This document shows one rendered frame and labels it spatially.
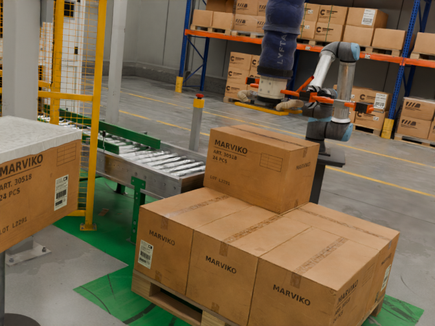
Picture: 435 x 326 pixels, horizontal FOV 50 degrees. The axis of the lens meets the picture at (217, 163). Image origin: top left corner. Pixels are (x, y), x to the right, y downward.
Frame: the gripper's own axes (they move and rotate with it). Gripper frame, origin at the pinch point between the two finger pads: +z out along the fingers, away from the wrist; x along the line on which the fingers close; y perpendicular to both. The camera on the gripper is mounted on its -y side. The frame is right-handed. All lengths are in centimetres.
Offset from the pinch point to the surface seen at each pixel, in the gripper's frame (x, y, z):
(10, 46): 6, 137, 112
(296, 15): 45.3, 16.2, 4.8
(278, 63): 16.6, 20.6, 9.2
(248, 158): -42, 24, 21
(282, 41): 29.6, 20.8, 8.5
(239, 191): -65, 27, 21
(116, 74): -36, 344, -158
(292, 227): -70, -18, 33
